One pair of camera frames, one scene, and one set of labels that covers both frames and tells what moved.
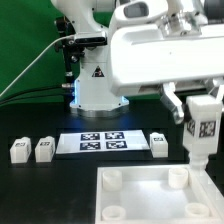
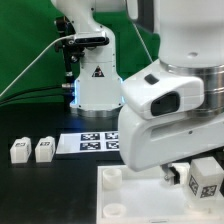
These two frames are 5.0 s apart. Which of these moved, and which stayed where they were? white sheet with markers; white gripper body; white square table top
Moved: white gripper body
Stayed: white sheet with markers; white square table top
